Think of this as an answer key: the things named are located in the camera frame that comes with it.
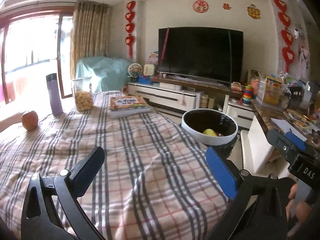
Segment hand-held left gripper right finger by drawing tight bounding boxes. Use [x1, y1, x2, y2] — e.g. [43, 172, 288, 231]
[205, 145, 297, 240]

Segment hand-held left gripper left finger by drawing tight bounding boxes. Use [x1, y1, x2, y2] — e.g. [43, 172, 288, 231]
[21, 146, 105, 240]

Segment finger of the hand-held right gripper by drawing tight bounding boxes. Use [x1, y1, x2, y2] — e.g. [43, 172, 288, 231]
[266, 129, 288, 153]
[285, 131, 307, 152]

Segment black bin with white rim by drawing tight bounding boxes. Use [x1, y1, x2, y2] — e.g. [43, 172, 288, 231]
[181, 109, 239, 159]

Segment person's right hand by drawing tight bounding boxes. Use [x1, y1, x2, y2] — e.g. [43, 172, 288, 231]
[286, 183, 312, 222]

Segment white paper sheet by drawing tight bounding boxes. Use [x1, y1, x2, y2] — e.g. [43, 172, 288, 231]
[271, 118, 308, 142]

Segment brown marble counter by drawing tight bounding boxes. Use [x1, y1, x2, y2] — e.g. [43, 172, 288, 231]
[240, 97, 320, 178]

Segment pile of colourful cards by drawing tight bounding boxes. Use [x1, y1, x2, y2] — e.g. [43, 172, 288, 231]
[286, 109, 320, 130]

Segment white side cabinet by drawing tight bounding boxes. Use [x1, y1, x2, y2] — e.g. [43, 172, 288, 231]
[226, 97, 256, 131]

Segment colourful orange box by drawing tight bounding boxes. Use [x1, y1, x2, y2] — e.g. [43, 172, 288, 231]
[257, 76, 283, 105]

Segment red apple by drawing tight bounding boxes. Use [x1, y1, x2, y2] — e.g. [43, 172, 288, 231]
[21, 110, 39, 131]

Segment clear cookie jar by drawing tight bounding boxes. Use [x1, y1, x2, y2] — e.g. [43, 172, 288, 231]
[72, 76, 94, 112]

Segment pink hanging clothes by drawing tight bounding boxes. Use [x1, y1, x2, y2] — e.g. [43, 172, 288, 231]
[299, 46, 310, 78]

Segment colourful flat book box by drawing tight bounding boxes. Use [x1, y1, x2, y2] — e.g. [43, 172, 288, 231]
[109, 96, 152, 119]

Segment purple thermos bottle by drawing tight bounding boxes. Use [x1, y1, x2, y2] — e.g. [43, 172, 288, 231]
[46, 73, 64, 117]

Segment low white television cabinet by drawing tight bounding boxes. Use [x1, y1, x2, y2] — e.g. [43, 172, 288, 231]
[127, 82, 200, 113]

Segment red heart hanging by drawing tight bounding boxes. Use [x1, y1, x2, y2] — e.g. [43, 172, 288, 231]
[125, 0, 136, 59]
[273, 0, 295, 73]

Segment teal covered armchair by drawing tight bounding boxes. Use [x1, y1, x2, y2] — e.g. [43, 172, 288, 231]
[75, 56, 132, 93]

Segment black television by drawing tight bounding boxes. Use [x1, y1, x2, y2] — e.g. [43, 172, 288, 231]
[158, 27, 244, 85]

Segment ferris wheel toy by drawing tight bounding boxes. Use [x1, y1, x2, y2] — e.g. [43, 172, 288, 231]
[127, 63, 143, 82]

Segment pink stick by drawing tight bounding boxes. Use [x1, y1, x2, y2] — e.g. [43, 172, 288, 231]
[159, 28, 170, 74]

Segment beige curtain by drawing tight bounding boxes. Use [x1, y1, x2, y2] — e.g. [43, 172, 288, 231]
[70, 0, 110, 80]

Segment stacking ring toy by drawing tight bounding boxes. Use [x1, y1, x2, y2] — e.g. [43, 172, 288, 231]
[241, 85, 253, 107]

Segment wooden balcony door frame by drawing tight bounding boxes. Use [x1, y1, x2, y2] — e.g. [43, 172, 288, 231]
[0, 10, 75, 105]

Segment cartoon figure wall sticker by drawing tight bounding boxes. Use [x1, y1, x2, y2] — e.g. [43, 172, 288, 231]
[247, 4, 261, 20]

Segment round red wall decoration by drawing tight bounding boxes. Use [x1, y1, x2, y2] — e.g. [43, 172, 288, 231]
[192, 0, 209, 13]

